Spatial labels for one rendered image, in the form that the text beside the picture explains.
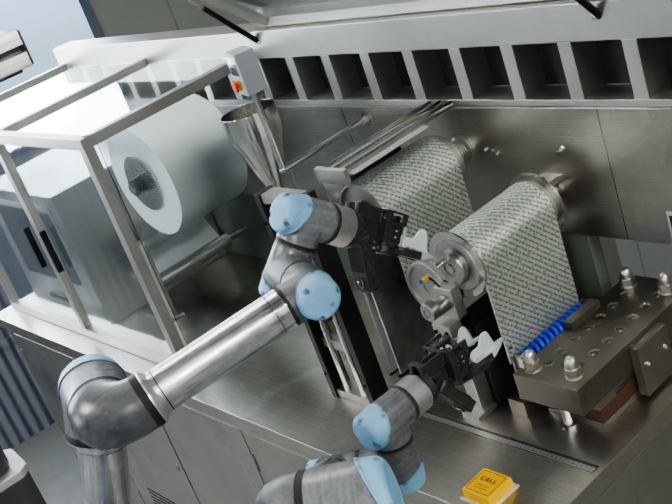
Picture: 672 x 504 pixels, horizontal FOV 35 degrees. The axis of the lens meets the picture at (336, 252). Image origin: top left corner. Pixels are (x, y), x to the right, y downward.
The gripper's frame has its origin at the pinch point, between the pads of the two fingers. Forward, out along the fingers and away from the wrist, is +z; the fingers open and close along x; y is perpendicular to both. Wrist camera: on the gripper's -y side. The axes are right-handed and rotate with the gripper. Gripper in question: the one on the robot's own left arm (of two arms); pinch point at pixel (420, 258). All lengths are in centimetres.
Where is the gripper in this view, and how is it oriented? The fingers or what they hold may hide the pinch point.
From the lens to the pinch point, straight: 208.0
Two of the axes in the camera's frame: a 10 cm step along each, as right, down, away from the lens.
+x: -6.3, -1.1, 7.7
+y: 2.1, -9.8, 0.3
